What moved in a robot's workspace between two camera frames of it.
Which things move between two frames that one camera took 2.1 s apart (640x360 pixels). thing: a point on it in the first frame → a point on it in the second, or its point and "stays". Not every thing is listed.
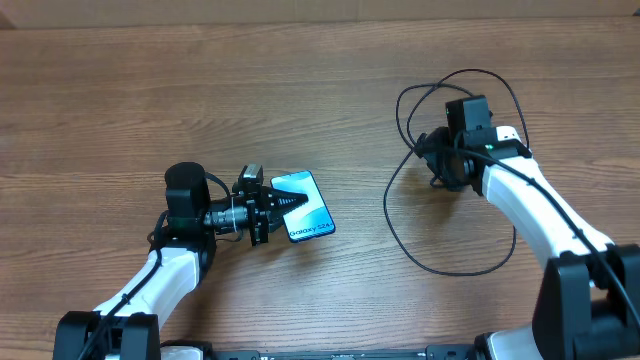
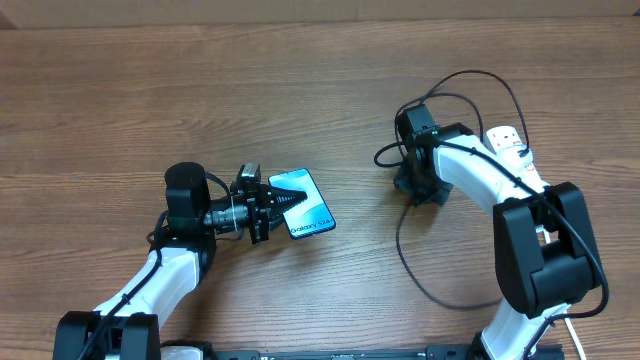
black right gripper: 430,155 → 405,187
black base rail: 191,351 stays
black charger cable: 432,87 → 424,95
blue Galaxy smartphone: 310,220 stays
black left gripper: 262,200 stays
